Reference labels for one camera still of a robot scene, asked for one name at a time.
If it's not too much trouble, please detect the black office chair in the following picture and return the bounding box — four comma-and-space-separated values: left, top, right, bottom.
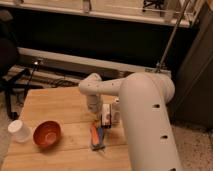
0, 9, 42, 120

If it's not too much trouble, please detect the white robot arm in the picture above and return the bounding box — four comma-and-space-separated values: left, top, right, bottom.
79, 72, 183, 171

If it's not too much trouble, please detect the orange bowl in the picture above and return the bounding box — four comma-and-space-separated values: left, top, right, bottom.
33, 121, 61, 149

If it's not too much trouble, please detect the white window ledge shelf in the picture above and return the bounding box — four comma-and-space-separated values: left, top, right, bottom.
0, 0, 198, 28

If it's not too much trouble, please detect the metal pole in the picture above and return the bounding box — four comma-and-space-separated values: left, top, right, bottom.
154, 0, 190, 73

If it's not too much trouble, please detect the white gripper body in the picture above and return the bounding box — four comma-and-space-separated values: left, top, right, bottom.
101, 98, 120, 128

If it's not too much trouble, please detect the white plastic cup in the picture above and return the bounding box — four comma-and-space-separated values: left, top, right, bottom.
8, 120, 31, 143

